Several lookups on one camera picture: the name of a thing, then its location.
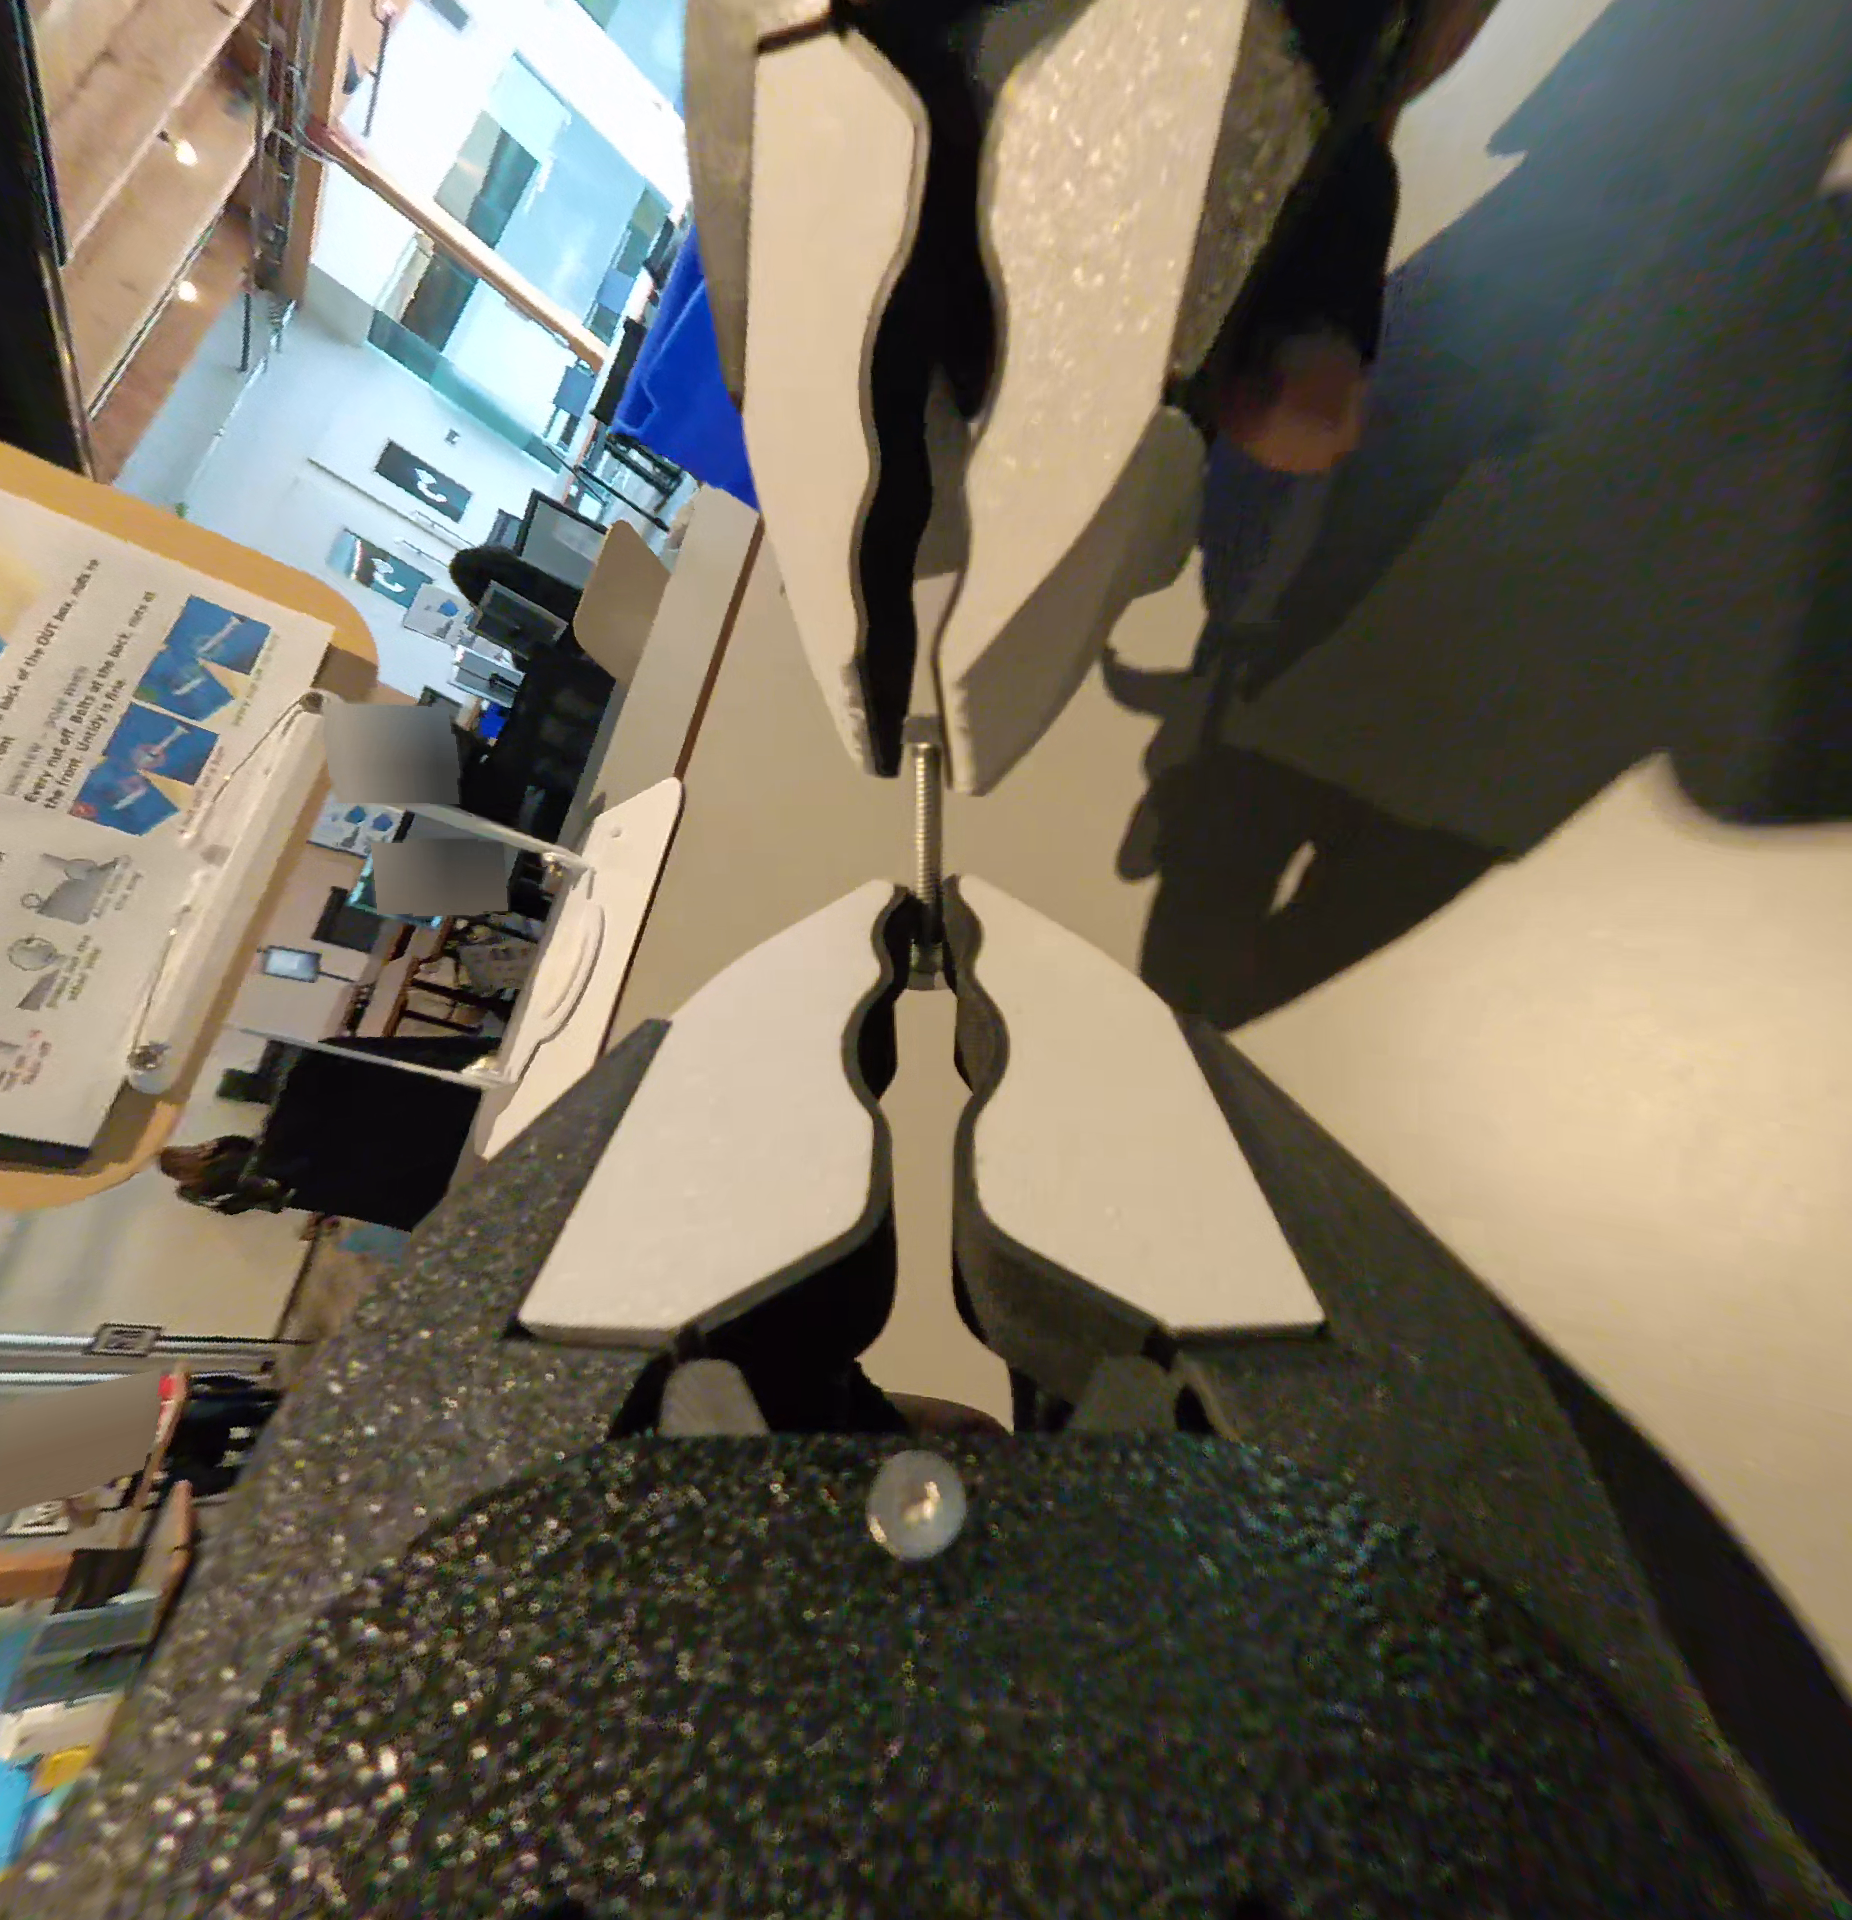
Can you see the white base board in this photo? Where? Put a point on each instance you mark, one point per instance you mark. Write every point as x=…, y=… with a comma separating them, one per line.
x=643, y=855

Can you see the printed instruction sheet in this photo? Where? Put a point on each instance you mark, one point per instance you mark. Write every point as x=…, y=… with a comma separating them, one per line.
x=87, y=720

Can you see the large black screen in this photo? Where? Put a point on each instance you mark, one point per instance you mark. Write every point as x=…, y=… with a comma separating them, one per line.
x=11, y=225

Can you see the blue plastic bin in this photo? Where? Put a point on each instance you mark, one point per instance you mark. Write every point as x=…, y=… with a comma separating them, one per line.
x=687, y=390

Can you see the person's right hand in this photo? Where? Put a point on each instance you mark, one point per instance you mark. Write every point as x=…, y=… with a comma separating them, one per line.
x=1295, y=407

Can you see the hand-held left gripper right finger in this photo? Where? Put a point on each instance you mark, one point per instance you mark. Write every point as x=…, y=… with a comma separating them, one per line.
x=1120, y=1156

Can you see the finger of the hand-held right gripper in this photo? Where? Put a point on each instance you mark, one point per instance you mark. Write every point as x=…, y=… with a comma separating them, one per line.
x=1092, y=301
x=805, y=301

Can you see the silver bolt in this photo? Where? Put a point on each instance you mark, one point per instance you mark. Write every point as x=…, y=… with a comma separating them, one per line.
x=923, y=840

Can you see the white clamp bar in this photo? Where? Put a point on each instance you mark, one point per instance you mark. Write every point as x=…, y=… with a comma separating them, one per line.
x=236, y=870

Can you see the black wall poster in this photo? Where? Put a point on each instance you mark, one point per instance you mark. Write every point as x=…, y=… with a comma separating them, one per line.
x=386, y=567
x=423, y=482

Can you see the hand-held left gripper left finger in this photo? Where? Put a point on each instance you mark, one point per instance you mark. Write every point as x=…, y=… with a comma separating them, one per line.
x=718, y=1140

